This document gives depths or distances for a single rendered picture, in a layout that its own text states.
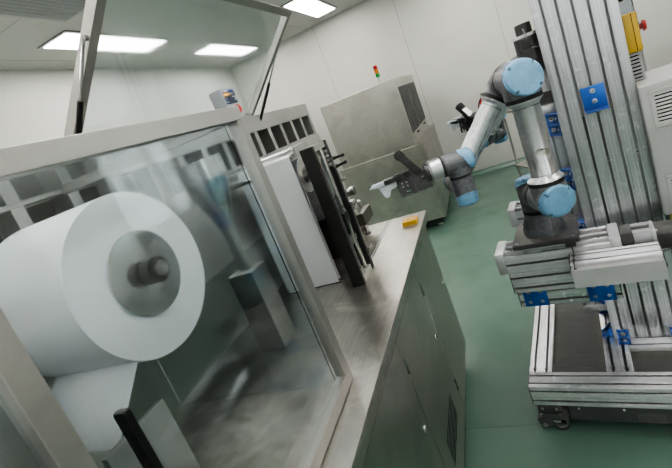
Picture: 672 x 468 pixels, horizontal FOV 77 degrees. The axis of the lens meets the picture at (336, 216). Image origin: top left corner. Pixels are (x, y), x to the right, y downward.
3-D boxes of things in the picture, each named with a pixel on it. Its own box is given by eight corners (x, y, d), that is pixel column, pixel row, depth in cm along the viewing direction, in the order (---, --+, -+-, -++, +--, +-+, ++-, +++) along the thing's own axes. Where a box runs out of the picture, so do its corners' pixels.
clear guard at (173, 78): (106, -33, 97) (104, -34, 97) (73, 156, 118) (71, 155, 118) (285, 14, 192) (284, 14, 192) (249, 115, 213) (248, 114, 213)
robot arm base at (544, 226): (566, 218, 165) (560, 195, 163) (567, 234, 152) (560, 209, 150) (525, 225, 173) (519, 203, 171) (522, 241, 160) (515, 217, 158)
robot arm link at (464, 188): (474, 195, 154) (465, 167, 152) (483, 201, 143) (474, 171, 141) (453, 202, 155) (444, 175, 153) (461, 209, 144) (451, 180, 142)
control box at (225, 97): (235, 118, 131) (222, 86, 129) (221, 125, 134) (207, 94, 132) (249, 114, 137) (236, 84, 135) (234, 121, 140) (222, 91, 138)
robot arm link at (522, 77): (561, 203, 154) (521, 55, 142) (583, 213, 139) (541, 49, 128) (529, 214, 155) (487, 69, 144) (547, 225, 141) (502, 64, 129)
